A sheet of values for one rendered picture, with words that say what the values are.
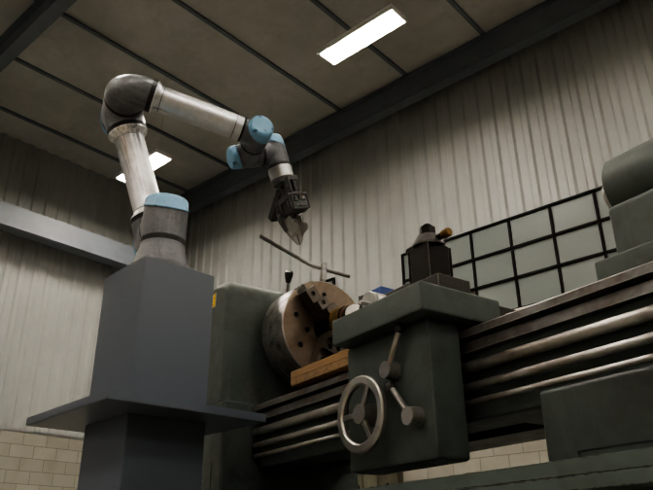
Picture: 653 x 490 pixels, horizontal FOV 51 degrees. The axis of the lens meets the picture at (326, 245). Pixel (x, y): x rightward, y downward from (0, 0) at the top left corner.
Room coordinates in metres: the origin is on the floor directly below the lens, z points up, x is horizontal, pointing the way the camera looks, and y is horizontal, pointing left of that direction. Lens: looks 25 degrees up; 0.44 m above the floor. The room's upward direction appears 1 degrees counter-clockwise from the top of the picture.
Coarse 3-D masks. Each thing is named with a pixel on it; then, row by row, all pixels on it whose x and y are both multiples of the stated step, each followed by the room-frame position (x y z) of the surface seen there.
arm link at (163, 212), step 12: (156, 192) 1.59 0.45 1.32; (144, 204) 1.60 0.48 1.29; (156, 204) 1.57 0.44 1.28; (168, 204) 1.58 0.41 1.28; (180, 204) 1.60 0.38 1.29; (144, 216) 1.60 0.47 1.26; (156, 216) 1.57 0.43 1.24; (168, 216) 1.58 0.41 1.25; (180, 216) 1.60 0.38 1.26; (144, 228) 1.59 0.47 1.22; (156, 228) 1.57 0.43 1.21; (168, 228) 1.58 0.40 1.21; (180, 228) 1.60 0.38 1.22
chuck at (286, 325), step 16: (320, 288) 2.01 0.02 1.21; (336, 288) 2.05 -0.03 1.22; (288, 304) 1.95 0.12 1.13; (304, 304) 1.98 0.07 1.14; (336, 304) 2.05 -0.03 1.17; (272, 320) 1.98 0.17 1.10; (288, 320) 1.95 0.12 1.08; (304, 320) 1.98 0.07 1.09; (272, 336) 1.99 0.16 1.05; (288, 336) 1.95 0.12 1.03; (304, 336) 1.98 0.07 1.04; (272, 352) 2.01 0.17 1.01; (288, 352) 1.96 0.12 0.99; (304, 352) 1.98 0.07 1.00; (336, 352) 2.04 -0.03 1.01; (288, 368) 2.02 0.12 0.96
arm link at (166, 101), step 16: (112, 80) 1.58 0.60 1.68; (128, 80) 1.56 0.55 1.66; (144, 80) 1.56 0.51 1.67; (112, 96) 1.59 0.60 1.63; (128, 96) 1.57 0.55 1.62; (144, 96) 1.57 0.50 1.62; (160, 96) 1.59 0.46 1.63; (176, 96) 1.60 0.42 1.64; (128, 112) 1.63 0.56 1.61; (160, 112) 1.63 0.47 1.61; (176, 112) 1.62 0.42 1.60; (192, 112) 1.63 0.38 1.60; (208, 112) 1.64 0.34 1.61; (224, 112) 1.65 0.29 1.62; (208, 128) 1.68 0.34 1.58; (224, 128) 1.67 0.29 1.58; (240, 128) 1.68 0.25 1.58; (256, 128) 1.67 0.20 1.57; (272, 128) 1.69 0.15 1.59; (256, 144) 1.72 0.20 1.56
